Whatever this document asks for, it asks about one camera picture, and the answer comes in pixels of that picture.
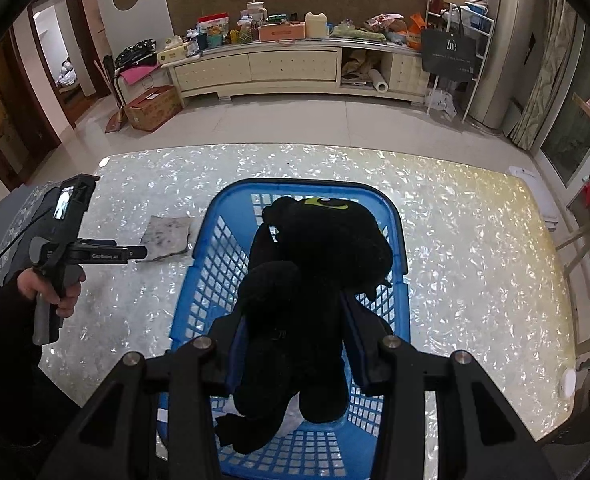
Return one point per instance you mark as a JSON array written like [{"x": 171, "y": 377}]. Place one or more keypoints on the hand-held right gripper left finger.
[{"x": 236, "y": 360}]

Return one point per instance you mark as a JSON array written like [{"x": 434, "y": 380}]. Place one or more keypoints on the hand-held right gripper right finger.
[{"x": 355, "y": 350}]

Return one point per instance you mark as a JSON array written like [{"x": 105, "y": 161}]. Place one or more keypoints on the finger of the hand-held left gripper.
[{"x": 137, "y": 253}]

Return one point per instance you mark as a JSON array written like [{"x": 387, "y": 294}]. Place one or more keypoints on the black plush toy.
[{"x": 300, "y": 310}]

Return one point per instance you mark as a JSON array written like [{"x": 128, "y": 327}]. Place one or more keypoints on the white cloth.
[{"x": 287, "y": 417}]

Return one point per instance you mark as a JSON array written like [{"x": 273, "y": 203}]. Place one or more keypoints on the blue plastic basket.
[{"x": 295, "y": 186}]

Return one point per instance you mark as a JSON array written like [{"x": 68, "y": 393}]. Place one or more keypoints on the person's left forearm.
[{"x": 5, "y": 350}]

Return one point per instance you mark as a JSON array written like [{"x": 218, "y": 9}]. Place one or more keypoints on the person's left hand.
[{"x": 70, "y": 300}]

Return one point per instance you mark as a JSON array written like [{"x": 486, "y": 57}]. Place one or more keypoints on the grey stained cloth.
[{"x": 167, "y": 232}]

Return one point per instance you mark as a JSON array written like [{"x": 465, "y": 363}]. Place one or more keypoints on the grey fabric chair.
[{"x": 20, "y": 220}]

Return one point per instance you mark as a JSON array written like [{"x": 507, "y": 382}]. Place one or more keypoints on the broom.
[{"x": 115, "y": 120}]

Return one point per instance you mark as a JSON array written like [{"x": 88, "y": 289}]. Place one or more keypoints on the cardboard box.
[{"x": 152, "y": 110}]

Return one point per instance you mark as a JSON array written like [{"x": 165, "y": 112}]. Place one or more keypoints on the pink cloth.
[{"x": 140, "y": 74}]

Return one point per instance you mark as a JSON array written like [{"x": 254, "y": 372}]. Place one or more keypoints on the black patterned clothes pile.
[{"x": 135, "y": 54}]

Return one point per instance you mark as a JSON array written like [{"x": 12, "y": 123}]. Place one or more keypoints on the tissue box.
[{"x": 174, "y": 55}]

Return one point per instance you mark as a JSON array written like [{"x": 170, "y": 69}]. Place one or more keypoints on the small round white object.
[{"x": 567, "y": 385}]

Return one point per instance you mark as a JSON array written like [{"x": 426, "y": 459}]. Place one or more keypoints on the red snack bag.
[{"x": 214, "y": 24}]

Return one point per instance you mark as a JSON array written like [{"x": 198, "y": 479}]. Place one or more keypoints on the cream television cabinet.
[{"x": 285, "y": 67}]

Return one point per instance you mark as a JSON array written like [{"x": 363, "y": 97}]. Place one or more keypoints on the white plastic bag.
[{"x": 442, "y": 105}]

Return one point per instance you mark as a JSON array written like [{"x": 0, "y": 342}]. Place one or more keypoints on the pink box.
[{"x": 281, "y": 33}]

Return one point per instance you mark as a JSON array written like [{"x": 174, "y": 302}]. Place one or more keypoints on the white paper roll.
[{"x": 379, "y": 81}]

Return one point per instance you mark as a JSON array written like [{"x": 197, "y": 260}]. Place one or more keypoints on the white plastic jug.
[{"x": 317, "y": 25}]

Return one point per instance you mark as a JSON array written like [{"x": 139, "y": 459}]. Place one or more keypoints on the dark shopping bag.
[{"x": 447, "y": 55}]

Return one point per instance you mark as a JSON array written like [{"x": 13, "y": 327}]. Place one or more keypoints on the patterned curtain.
[{"x": 545, "y": 75}]

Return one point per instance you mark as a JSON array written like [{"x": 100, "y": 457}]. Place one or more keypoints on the white metal rack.
[{"x": 482, "y": 40}]

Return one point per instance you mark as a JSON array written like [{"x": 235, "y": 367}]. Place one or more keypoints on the standing air conditioner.
[{"x": 505, "y": 50}]

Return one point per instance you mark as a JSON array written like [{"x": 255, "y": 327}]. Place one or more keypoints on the brown wooden door frame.
[
  {"x": 20, "y": 110},
  {"x": 90, "y": 60}
]

